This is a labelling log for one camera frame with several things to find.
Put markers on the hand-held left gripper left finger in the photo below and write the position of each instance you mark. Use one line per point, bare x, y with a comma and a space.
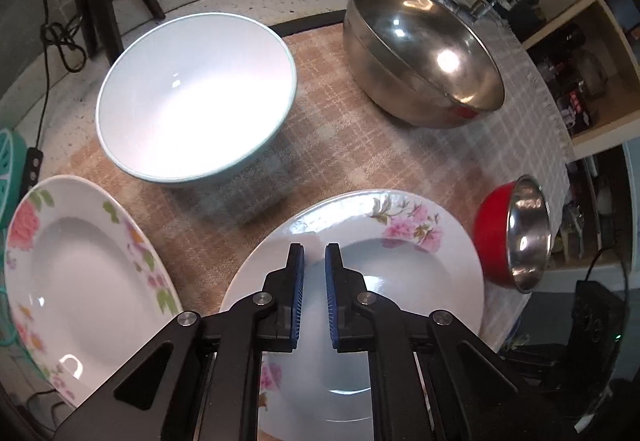
298, 291

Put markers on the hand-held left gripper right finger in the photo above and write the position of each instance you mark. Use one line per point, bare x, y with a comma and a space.
331, 291

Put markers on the floral plate pale pink blossoms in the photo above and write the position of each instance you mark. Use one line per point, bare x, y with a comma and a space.
400, 271

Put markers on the red steel bowl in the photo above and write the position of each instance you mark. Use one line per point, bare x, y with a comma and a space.
492, 231

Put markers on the floral plate large pink rose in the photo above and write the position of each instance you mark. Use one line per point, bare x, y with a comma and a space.
75, 271

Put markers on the stainless steel bowl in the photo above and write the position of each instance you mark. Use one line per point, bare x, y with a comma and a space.
425, 51

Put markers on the beige plaid cloth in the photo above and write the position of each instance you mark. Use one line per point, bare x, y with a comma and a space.
325, 146

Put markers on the light blue bowl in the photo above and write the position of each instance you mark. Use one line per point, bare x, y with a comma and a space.
190, 96

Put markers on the black inline switch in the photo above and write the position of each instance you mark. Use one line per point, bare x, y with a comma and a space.
34, 166

